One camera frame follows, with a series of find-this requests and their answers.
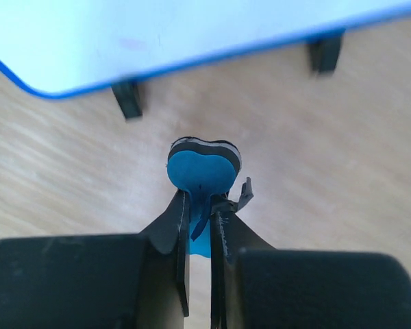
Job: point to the blue board wire stand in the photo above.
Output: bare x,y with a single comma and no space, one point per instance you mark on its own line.
323,53

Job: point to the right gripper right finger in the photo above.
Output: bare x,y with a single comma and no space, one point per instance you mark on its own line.
255,285

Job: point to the blue whiteboard eraser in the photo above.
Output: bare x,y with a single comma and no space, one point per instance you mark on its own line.
204,170

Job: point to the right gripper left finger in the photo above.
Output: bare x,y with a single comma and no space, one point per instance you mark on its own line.
136,280

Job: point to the blue framed whiteboard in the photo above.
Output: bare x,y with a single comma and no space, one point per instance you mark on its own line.
57,49

